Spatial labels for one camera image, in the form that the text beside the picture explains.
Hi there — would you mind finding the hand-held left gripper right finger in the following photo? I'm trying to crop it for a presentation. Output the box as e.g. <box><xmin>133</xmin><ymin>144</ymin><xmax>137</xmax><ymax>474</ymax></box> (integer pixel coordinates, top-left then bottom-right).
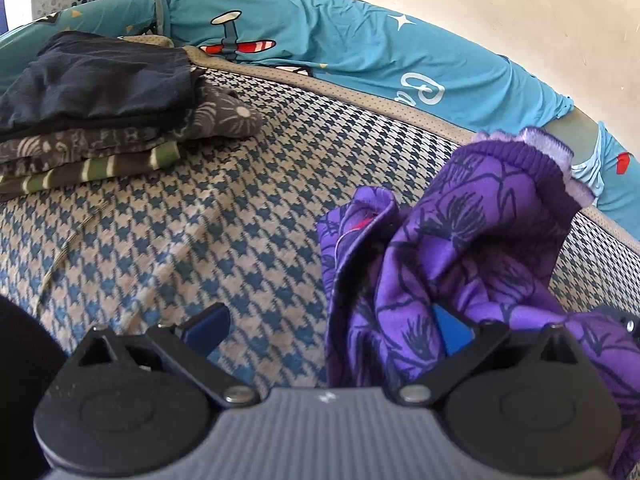
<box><xmin>395</xmin><ymin>304</ymin><xmax>583</xmax><ymax>407</ymax></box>

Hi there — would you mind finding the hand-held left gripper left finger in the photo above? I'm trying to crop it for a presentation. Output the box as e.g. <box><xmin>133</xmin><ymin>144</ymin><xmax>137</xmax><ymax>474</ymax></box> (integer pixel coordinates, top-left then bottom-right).
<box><xmin>75</xmin><ymin>302</ymin><xmax>261</xmax><ymax>408</ymax></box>

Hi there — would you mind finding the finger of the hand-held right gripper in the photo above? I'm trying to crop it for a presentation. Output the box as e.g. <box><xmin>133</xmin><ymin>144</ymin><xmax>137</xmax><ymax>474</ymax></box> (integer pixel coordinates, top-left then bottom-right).
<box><xmin>596</xmin><ymin>306</ymin><xmax>640</xmax><ymax>337</ymax></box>

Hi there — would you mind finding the purple floral top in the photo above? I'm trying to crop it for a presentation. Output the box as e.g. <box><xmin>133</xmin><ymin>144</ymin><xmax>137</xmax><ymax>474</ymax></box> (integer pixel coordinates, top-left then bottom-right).
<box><xmin>317</xmin><ymin>127</ymin><xmax>640</xmax><ymax>480</ymax></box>

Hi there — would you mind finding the light blue cloth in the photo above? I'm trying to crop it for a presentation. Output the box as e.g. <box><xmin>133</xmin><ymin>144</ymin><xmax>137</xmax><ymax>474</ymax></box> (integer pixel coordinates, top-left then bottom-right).
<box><xmin>569</xmin><ymin>125</ymin><xmax>610</xmax><ymax>200</ymax></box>

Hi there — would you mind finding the green striped folded garment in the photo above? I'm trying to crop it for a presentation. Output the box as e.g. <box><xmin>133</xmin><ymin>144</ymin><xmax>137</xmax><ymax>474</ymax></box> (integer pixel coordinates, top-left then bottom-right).
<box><xmin>0</xmin><ymin>140</ymin><xmax>182</xmax><ymax>200</ymax></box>

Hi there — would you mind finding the grey patterned folded garment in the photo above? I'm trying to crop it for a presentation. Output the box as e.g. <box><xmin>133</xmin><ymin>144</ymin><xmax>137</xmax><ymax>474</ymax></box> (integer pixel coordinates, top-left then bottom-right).
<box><xmin>0</xmin><ymin>85</ymin><xmax>264</xmax><ymax>179</ymax></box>

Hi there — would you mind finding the teal airplane printed bedsheet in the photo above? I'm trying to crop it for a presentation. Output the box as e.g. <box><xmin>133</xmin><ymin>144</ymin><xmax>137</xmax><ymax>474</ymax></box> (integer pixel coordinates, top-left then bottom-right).
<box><xmin>0</xmin><ymin>0</ymin><xmax>640</xmax><ymax>240</ymax></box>

